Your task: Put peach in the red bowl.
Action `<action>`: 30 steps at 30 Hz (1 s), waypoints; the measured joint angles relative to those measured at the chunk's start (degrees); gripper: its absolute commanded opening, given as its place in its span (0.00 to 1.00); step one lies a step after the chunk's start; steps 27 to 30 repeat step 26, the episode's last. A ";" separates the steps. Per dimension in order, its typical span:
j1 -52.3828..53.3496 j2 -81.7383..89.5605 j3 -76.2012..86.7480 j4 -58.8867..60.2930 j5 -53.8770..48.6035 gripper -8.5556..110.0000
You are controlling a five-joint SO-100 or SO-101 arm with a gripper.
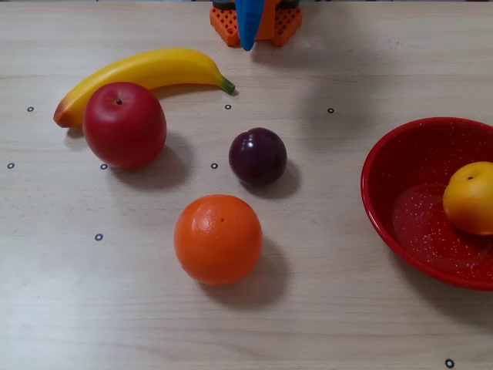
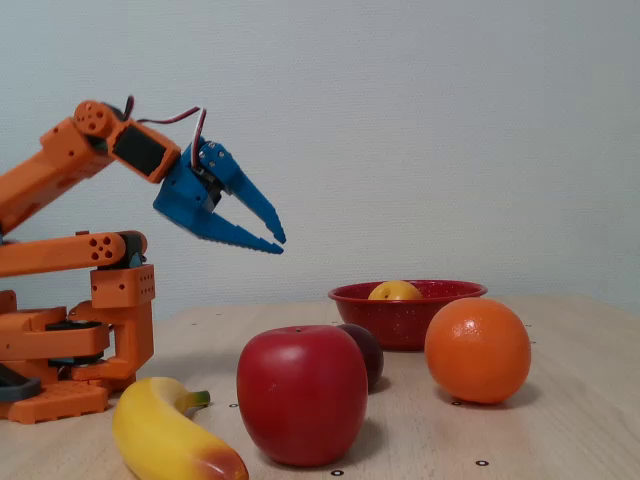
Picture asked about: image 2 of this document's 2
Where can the yellow toy peach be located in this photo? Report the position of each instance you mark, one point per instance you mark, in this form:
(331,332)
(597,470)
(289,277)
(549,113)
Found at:
(395,291)

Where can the red toy apple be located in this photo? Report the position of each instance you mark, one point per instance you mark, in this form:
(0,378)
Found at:
(300,395)

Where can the toy orange fruit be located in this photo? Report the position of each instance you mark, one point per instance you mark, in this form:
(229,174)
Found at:
(475,350)

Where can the orange robot base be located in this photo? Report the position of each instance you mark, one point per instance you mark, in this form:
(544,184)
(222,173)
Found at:
(55,400)

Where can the dark grey table clamp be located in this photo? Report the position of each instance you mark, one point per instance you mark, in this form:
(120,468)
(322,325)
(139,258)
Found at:
(22,389)

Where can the dark purple toy plum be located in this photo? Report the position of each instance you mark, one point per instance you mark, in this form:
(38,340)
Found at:
(372,357)

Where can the yellow toy banana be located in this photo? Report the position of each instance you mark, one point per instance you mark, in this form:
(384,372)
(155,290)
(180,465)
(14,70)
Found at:
(150,430)

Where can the red speckled enamel bowl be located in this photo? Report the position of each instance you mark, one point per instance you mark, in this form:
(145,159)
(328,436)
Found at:
(395,320)

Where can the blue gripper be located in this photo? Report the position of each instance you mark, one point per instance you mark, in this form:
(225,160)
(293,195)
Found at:
(184,200)

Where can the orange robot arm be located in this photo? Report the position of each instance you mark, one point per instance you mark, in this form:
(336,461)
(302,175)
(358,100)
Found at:
(50,170)

